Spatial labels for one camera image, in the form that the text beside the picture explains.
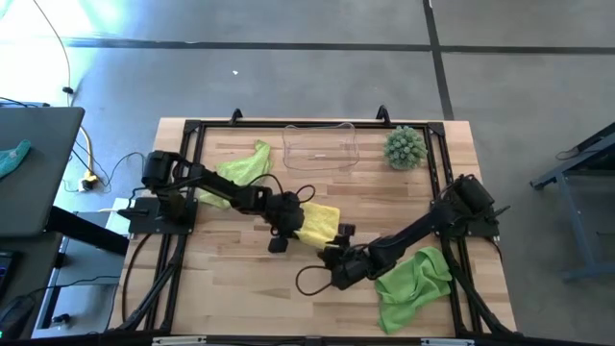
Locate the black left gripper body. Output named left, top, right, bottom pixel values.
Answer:
left=264, top=190, right=308, bottom=239

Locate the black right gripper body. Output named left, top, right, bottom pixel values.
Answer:
left=319, top=245, right=374, bottom=291

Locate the yellow microfiber towel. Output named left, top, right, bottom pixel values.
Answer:
left=293, top=201, right=341, bottom=250

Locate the lime yellow-green microfiber towel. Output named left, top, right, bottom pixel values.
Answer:
left=198, top=139, right=274, bottom=210

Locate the bright green microfiber towel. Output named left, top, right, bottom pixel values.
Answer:
left=374, top=246, right=454, bottom=335

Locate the clear plastic basket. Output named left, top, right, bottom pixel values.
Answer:
left=282, top=122, right=360, bottom=173

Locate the artificial plant in grey pot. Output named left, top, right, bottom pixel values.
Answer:
left=382, top=125, right=429, bottom=171

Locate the yellow power adapter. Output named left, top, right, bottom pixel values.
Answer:
left=79, top=172, right=101, bottom=192

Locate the blue-grey metal cart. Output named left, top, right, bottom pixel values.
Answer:
left=529, top=122, right=615, bottom=283

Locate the dark grey desk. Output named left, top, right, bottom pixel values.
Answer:
left=0, top=106, right=86, bottom=240

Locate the teal cloth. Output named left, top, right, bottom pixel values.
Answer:
left=0, top=138, right=33, bottom=180

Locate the black left camera cable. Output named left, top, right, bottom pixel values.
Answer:
left=242, top=172, right=317, bottom=206

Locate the black camera cable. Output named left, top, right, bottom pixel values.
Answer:
left=295, top=264, right=337, bottom=297
left=242, top=172, right=317, bottom=206

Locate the black right camera cable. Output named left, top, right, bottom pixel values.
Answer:
left=295, top=264, right=337, bottom=297

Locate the black aluminium table frame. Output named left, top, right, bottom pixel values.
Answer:
left=108, top=104, right=518, bottom=337

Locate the silver frame bracket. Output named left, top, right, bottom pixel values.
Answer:
left=420, top=337, right=476, bottom=346
left=152, top=335, right=208, bottom=346

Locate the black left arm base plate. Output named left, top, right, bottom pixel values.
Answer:
left=117, top=196, right=198, bottom=236

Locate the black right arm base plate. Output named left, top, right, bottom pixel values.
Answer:
left=431, top=206, right=501, bottom=239

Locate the thin black floor cable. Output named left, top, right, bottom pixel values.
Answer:
left=71, top=151, right=149, bottom=193

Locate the yellow floor cable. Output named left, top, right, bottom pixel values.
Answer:
left=79, top=125, right=97, bottom=179

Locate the white floor cable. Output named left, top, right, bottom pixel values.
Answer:
left=31, top=0, right=73, bottom=108

